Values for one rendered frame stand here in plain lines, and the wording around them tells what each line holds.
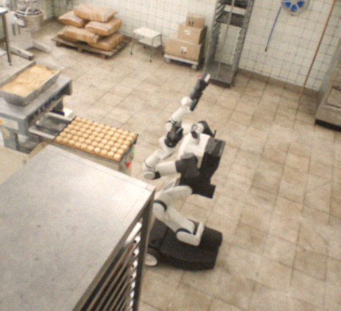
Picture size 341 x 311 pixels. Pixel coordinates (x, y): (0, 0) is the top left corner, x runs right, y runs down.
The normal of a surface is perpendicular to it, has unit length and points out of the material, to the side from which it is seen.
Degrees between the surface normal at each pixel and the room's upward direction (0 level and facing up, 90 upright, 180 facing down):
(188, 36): 91
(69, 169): 0
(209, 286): 0
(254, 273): 0
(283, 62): 90
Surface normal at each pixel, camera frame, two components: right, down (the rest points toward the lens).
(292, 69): -0.38, 0.52
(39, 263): 0.12, -0.79
